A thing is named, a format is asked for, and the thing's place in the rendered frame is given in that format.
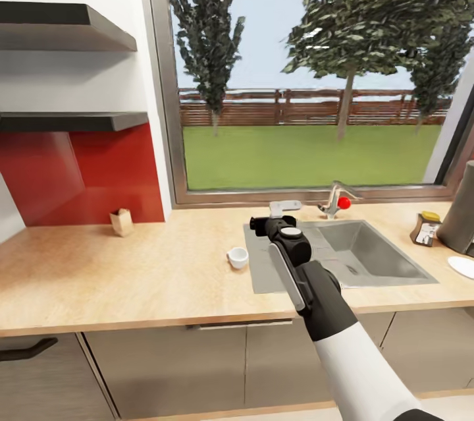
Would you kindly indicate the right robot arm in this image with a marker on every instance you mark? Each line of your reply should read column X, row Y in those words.
column 364, row 386

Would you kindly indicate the cabinet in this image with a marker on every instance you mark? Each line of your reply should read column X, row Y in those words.
column 175, row 370

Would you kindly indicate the saucer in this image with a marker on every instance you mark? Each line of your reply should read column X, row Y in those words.
column 462, row 265

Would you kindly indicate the bottle of coffee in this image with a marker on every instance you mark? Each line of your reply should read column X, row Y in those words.
column 427, row 224

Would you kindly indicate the coffee maker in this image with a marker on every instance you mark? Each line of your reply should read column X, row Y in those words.
column 457, row 229

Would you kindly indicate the fixed window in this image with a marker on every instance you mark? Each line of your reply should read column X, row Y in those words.
column 270, row 100

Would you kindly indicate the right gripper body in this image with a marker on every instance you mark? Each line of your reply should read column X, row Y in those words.
column 264, row 224

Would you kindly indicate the coffee cup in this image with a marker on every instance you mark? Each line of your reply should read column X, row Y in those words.
column 238, row 257

